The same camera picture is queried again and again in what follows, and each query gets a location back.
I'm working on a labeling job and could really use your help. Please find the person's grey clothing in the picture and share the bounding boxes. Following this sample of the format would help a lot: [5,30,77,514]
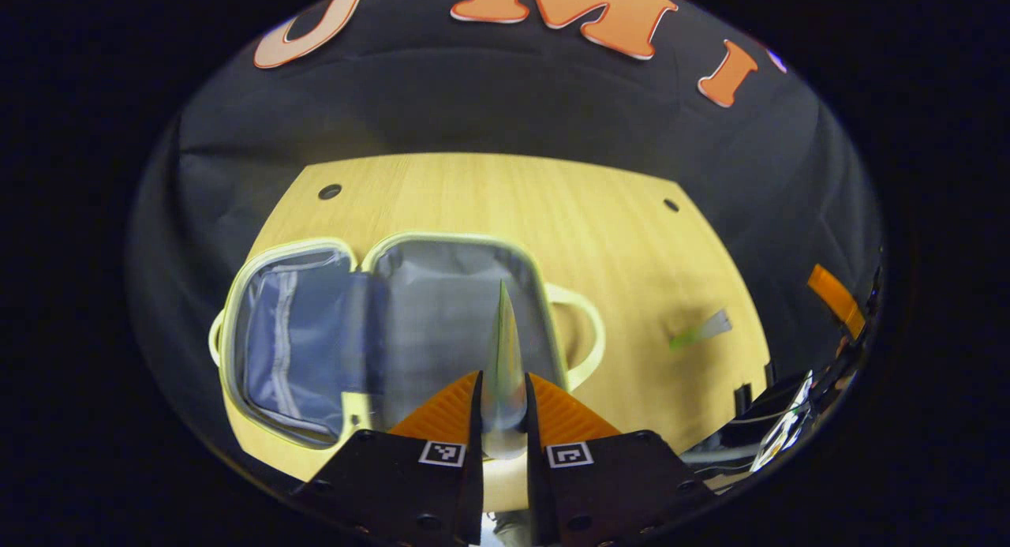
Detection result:
[483,509,531,547]

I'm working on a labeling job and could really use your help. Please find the small white tube green cap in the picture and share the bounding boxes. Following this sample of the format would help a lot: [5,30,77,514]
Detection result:
[669,309,734,352]

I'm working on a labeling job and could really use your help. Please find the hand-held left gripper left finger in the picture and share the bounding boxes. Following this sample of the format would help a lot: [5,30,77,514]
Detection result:
[292,371,484,547]

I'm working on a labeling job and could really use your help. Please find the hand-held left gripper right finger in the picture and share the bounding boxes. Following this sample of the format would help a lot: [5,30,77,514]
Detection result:
[525,373,715,547]

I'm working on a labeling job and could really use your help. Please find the pale yellow suitcase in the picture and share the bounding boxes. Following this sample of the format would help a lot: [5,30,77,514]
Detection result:
[208,231,607,453]

